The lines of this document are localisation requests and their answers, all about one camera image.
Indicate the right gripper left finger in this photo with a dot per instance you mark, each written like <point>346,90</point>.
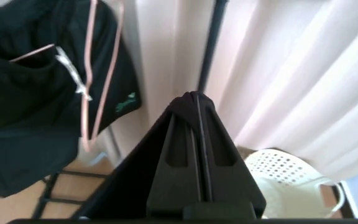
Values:
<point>166,193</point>

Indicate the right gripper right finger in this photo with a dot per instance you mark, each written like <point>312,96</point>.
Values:
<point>235,193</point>

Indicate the black garment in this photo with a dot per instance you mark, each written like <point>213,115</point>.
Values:
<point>129,186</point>

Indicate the black shorts with green print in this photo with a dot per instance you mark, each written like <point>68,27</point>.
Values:
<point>26,124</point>

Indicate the white laundry basket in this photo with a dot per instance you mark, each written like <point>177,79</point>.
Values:
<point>278,174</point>

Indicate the black clothes rack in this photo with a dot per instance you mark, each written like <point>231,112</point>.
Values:
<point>211,46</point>

